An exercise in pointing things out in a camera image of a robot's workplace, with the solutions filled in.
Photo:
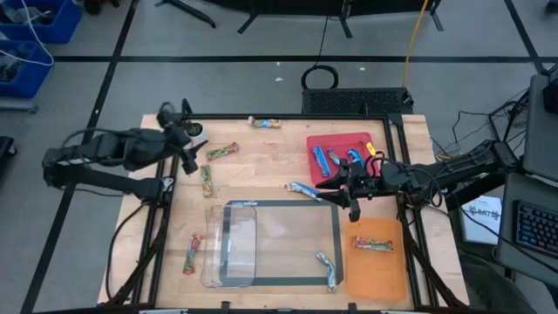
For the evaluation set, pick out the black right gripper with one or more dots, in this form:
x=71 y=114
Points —
x=364 y=185

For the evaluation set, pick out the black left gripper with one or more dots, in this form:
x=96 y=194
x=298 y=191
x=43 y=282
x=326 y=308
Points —
x=176 y=135

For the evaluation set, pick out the brown green granola bar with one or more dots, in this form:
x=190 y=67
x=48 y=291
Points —
x=206 y=181
x=222 y=152

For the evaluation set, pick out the blue green orange granola bar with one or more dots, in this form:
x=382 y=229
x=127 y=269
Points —
x=329 y=272
x=266 y=124
x=303 y=189

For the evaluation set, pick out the red green granola bar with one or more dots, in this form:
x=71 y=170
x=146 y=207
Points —
x=372 y=244
x=192 y=255

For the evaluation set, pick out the clear plastic tray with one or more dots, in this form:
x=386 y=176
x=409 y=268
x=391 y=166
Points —
x=209 y=244

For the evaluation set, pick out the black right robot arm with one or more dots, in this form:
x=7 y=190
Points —
x=457 y=168

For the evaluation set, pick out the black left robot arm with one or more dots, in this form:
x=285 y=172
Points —
x=131 y=148

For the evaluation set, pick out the white pot with plant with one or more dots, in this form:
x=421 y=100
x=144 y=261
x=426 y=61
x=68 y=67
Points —
x=201 y=136

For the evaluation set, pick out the red translucent plastic tray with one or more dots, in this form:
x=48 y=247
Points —
x=344 y=140

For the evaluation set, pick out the black-bordered silicone baking mat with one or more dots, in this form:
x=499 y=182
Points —
x=287 y=240

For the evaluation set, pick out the black perforated computer case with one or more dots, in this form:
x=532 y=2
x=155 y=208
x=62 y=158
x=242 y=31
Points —
x=357 y=101

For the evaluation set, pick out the orange translucent plastic tray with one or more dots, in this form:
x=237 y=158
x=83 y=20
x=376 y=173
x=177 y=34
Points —
x=375 y=279

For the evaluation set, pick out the black stand leg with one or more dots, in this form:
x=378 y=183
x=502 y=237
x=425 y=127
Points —
x=192 y=15

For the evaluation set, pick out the white printed booklet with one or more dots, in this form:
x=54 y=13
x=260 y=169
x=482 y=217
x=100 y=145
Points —
x=481 y=227

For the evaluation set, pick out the grey keyboard desk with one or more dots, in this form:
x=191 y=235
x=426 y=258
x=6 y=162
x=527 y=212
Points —
x=510 y=192

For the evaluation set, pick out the black room divider screen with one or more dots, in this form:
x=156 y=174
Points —
x=305 y=6

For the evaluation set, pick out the blue plastic storage bin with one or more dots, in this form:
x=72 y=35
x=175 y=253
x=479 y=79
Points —
x=61 y=22
x=30 y=78

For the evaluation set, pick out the grey office chair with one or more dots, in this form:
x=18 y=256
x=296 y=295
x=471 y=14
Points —
x=492 y=288

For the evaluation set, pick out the black keyboard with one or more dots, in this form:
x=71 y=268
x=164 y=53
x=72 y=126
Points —
x=538 y=227

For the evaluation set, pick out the grey desk top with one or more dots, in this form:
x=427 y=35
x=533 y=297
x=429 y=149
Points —
x=540 y=144

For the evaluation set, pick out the black desktop device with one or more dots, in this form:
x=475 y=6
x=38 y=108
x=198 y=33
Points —
x=551 y=96

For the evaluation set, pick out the black aluminium table frame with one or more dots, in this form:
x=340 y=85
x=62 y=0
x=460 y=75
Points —
x=283 y=117

